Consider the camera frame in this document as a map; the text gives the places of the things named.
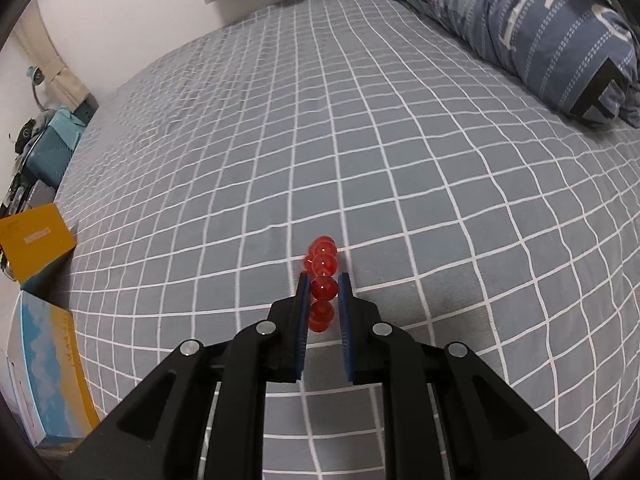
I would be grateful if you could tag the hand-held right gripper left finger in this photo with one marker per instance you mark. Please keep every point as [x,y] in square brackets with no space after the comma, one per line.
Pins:
[300,330]

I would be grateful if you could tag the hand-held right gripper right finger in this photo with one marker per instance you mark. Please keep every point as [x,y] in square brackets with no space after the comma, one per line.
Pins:
[346,330]

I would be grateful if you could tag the printed cardboard box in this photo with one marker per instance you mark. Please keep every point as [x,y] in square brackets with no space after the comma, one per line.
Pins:
[45,375]

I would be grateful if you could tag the bed with grey checked sheet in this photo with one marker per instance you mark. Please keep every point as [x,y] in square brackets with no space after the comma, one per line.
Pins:
[400,160]

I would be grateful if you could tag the teal suitcase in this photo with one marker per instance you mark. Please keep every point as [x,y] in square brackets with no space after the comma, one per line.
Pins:
[55,155]

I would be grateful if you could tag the pile of dark items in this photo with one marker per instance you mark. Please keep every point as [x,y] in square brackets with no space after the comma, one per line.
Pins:
[12,190]

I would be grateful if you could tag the black bag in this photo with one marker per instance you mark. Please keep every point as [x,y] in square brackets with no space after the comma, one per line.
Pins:
[27,135]

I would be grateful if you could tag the tied beige curtain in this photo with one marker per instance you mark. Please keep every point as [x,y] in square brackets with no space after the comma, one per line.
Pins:
[55,75]

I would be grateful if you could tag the blue patterned pillow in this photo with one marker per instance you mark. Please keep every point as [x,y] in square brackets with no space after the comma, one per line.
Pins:
[550,35]

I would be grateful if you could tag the gooseneck lamp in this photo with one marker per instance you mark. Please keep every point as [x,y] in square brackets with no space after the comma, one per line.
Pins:
[35,80]

